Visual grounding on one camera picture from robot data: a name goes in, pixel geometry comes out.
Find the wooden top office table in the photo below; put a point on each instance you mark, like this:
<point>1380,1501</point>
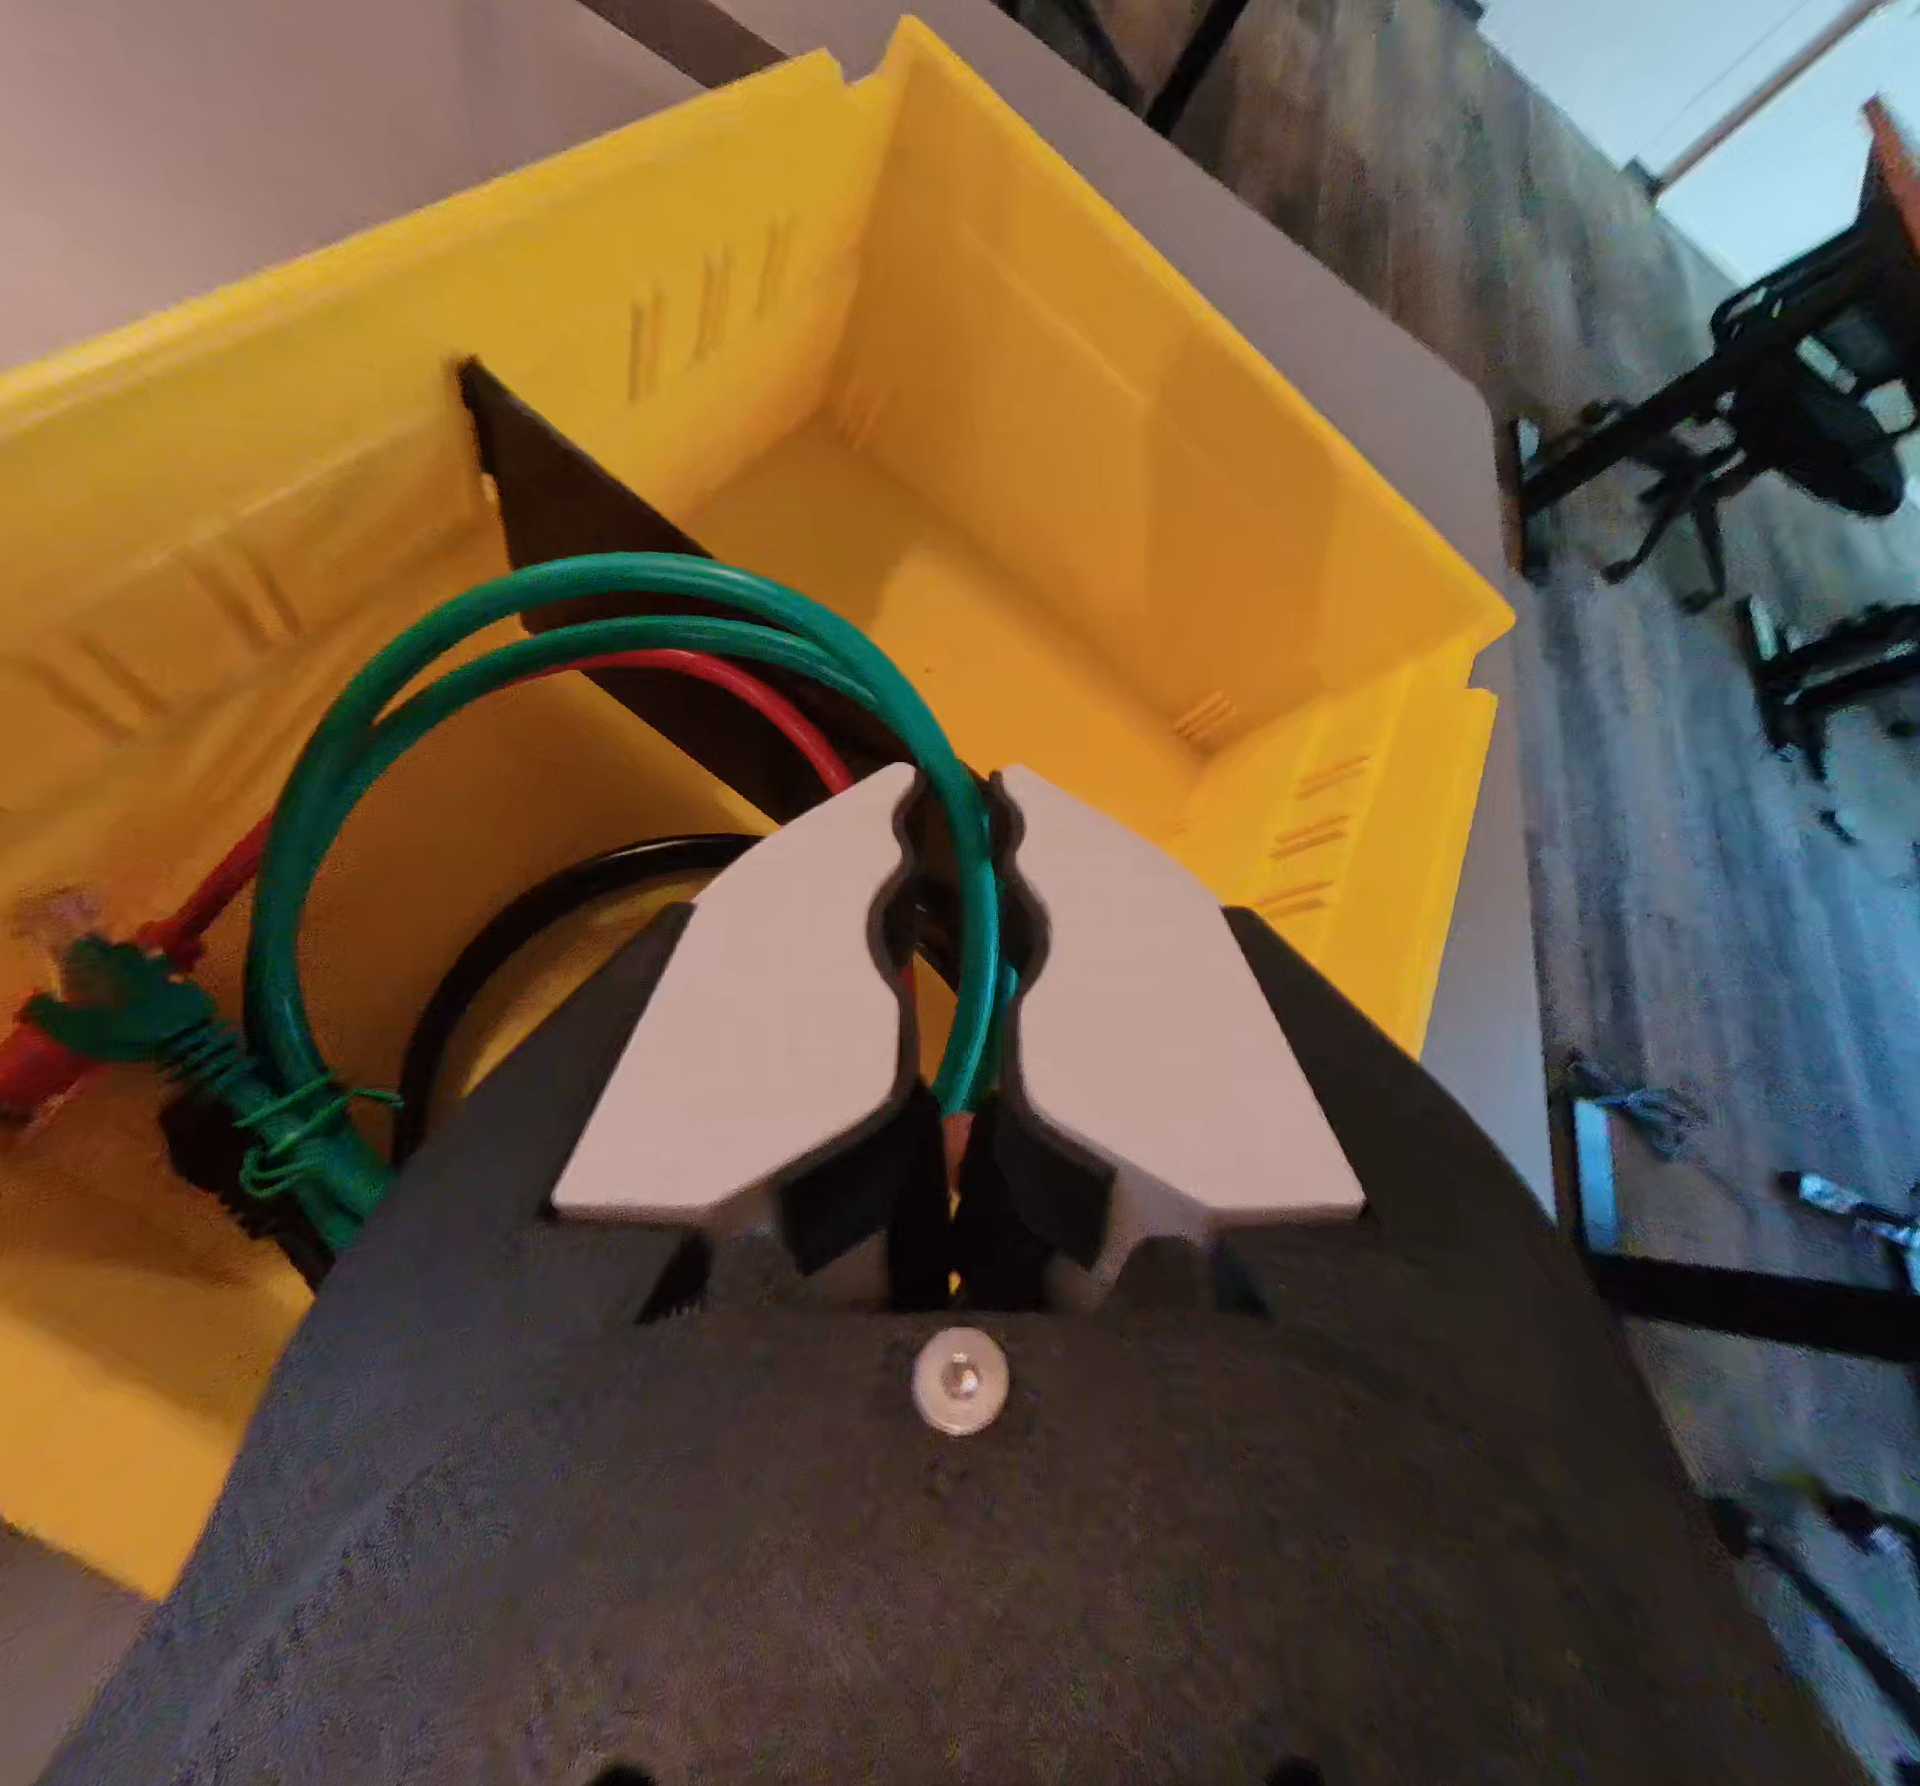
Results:
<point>1892,167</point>

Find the yellow plastic bin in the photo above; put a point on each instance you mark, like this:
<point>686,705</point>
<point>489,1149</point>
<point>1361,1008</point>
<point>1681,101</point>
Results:
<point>1050,467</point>

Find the black office chair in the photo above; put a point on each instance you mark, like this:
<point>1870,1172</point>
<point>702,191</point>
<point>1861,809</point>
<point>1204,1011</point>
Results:
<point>1801,437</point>

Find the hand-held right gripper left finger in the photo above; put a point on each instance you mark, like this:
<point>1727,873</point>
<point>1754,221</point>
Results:
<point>750,1006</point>

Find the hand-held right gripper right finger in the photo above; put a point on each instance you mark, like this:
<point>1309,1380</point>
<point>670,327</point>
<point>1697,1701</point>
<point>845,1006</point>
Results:
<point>1171,1021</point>

